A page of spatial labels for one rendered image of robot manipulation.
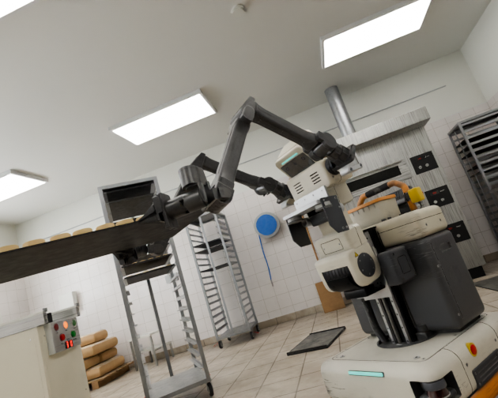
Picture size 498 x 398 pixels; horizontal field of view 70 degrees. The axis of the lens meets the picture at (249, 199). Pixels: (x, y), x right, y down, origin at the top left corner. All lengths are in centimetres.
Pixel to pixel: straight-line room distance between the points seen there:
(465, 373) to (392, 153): 342
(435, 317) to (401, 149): 320
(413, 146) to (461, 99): 166
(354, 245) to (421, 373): 52
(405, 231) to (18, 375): 180
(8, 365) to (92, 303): 491
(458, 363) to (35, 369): 171
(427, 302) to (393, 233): 33
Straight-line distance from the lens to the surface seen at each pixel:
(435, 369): 153
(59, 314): 223
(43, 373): 194
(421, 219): 174
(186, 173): 101
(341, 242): 162
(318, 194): 162
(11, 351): 200
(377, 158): 469
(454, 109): 617
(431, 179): 474
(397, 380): 160
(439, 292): 174
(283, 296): 561
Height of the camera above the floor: 75
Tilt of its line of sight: 12 degrees up
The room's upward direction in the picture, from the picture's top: 18 degrees counter-clockwise
